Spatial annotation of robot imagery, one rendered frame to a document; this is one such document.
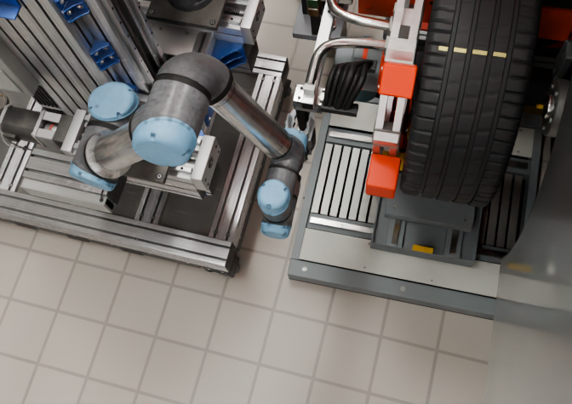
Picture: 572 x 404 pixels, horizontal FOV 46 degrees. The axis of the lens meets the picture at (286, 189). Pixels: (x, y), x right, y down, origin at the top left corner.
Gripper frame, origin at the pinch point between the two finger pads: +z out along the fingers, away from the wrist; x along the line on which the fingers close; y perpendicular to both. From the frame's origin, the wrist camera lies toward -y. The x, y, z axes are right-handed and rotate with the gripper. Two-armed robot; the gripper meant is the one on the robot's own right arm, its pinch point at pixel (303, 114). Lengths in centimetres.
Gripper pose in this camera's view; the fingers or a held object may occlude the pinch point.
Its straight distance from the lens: 182.2
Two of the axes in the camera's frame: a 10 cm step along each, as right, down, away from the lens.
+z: 2.1, -9.2, 3.3
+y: -0.8, -3.5, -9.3
